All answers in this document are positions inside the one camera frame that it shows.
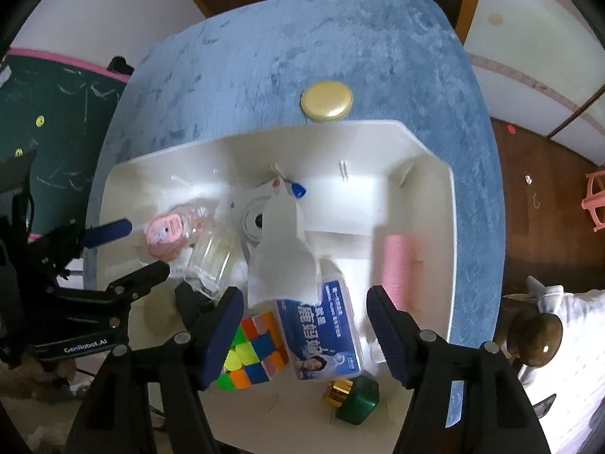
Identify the clear plastic box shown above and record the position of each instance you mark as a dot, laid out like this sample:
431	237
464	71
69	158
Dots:
210	257

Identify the white plastic bin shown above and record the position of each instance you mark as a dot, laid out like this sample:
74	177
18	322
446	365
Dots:
359	198

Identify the green chalkboard with pink frame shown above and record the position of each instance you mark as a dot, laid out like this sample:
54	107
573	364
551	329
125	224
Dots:
61	118

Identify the pink plastic stool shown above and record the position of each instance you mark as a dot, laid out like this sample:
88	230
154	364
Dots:
596	198

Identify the green jar with gold cap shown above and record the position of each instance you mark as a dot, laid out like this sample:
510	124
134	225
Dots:
361	399

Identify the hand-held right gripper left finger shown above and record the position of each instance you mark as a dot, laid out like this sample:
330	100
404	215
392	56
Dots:
222	340

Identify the blue tipped floss pick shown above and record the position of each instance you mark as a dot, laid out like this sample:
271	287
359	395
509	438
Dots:
298	191

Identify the white cloth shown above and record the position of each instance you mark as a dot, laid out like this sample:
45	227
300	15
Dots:
581	340

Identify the blue and white plastic box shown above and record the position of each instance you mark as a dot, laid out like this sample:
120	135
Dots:
326	331

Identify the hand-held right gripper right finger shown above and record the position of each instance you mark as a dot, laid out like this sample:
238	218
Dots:
390	335

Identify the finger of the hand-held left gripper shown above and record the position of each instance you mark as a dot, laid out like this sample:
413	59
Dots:
142	279
108	232

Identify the white toy camera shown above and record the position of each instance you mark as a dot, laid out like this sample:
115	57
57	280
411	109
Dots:
253	220

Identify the brown glossy ball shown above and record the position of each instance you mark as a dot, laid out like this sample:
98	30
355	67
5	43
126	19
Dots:
536	340

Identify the multicolour magic cube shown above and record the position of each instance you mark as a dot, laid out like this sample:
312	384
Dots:
257	354

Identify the gold round lid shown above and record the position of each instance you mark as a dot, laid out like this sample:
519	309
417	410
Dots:
327	100

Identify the blue fleece mat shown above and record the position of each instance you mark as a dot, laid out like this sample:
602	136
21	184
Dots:
283	47

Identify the pink blister packet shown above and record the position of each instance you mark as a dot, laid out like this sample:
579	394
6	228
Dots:
165	229

